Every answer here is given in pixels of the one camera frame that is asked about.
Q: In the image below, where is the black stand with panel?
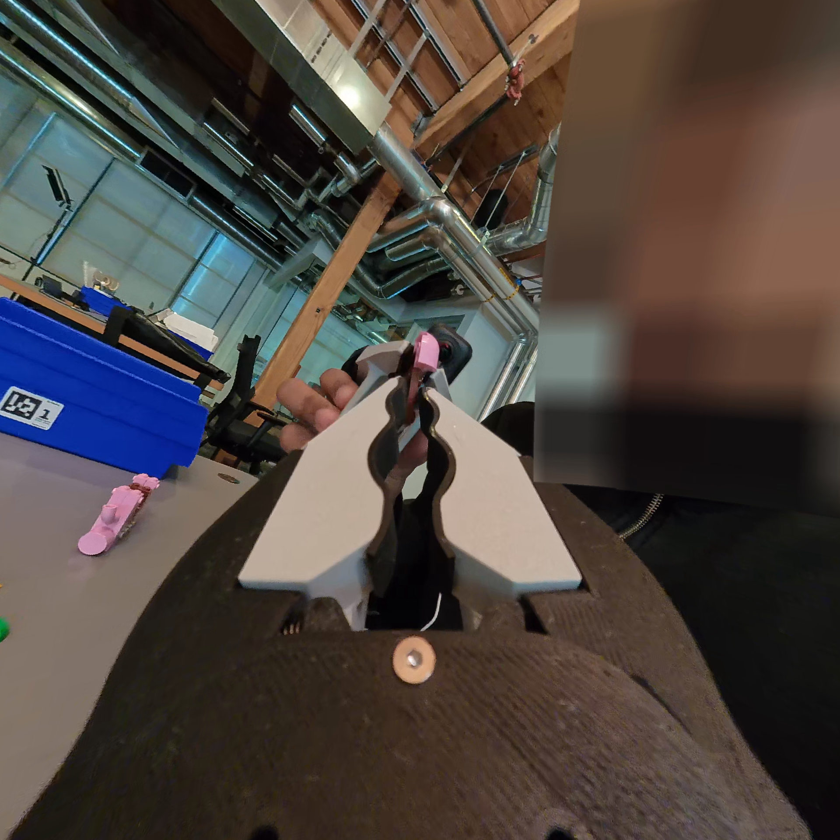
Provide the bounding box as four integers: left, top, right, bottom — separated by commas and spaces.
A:
41, 164, 74, 263

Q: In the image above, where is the wooden work desk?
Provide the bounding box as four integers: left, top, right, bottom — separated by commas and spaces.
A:
0, 272, 227, 395

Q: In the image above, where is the rectangular metal air duct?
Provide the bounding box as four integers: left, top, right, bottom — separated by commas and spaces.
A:
210, 0, 395, 155

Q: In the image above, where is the wooden support post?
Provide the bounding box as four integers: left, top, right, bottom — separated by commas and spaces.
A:
251, 172, 403, 409

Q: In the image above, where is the pink toy brick assembly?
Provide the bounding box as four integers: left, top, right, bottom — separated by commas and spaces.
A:
77, 473, 161, 559

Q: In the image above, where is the small blue bin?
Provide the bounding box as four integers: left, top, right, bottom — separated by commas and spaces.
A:
80, 285, 129, 315

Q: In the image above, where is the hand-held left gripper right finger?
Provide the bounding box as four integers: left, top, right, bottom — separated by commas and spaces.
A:
407, 386, 584, 632

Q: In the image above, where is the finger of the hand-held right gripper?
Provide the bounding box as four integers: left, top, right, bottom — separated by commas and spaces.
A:
353, 339, 419, 412
396, 366, 455, 455

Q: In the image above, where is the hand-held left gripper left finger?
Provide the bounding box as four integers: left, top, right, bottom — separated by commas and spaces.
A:
237, 377, 413, 632

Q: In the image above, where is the silver round ventilation duct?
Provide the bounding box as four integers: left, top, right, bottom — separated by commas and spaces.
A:
367, 121, 563, 421

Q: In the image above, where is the black office chair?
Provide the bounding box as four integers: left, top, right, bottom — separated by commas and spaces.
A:
201, 334, 291, 475

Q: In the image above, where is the blue plastic bin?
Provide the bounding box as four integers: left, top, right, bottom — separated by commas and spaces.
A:
0, 296, 209, 480

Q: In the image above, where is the person's black zip jacket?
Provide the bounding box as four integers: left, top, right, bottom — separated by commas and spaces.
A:
481, 401, 840, 840

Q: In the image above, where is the person's right hand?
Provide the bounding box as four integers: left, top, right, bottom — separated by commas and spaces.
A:
276, 367, 429, 490

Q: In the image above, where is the white boxes stack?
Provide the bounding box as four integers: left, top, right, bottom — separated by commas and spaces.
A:
157, 310, 220, 361

